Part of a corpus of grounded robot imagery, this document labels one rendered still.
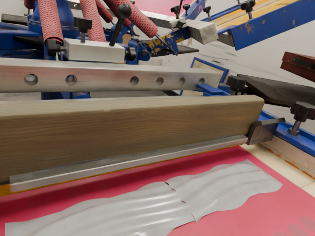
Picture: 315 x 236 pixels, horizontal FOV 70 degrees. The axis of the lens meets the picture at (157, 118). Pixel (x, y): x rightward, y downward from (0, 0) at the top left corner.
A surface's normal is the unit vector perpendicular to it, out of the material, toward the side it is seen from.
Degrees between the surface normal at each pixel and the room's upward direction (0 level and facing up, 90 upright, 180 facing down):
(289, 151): 90
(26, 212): 0
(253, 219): 0
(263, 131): 90
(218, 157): 0
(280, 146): 90
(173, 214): 33
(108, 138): 90
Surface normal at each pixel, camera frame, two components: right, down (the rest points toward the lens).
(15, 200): 0.18, -0.89
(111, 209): 0.38, -0.51
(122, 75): 0.51, 0.44
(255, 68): -0.84, 0.07
